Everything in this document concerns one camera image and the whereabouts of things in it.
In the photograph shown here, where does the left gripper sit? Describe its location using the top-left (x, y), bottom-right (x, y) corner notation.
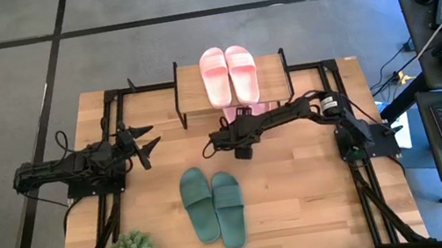
top-left (112, 114), bottom-right (166, 176)

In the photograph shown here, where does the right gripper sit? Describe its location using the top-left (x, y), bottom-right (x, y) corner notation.
top-left (206, 105), bottom-right (264, 166)

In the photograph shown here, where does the green slide sandal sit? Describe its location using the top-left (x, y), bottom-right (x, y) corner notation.
top-left (208, 168), bottom-right (252, 248)
top-left (176, 164), bottom-right (225, 248)

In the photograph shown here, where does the black diagonal beam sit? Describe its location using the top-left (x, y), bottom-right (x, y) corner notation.
top-left (373, 71), bottom-right (437, 124)

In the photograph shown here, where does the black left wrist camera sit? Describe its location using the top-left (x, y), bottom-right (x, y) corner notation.
top-left (115, 127), bottom-right (136, 147)

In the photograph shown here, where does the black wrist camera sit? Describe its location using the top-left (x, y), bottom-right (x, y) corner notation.
top-left (234, 114), bottom-right (260, 138)
top-left (115, 127), bottom-right (136, 147)

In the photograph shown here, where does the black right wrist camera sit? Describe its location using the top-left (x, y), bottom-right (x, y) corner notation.
top-left (234, 114), bottom-right (260, 138)

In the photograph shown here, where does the black aluminium rig frame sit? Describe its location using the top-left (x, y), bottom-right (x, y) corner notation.
top-left (0, 28), bottom-right (442, 248)

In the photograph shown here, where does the wooden shelf with black frame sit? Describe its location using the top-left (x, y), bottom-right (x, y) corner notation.
top-left (168, 44), bottom-right (298, 131)

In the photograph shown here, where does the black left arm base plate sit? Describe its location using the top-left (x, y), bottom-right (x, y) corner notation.
top-left (64, 170), bottom-right (129, 201)

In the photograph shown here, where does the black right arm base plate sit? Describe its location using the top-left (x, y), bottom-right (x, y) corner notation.
top-left (334, 118), bottom-right (402, 164)

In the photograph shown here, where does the yellow cable connector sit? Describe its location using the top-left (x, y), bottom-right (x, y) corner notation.
top-left (397, 70), bottom-right (414, 84)

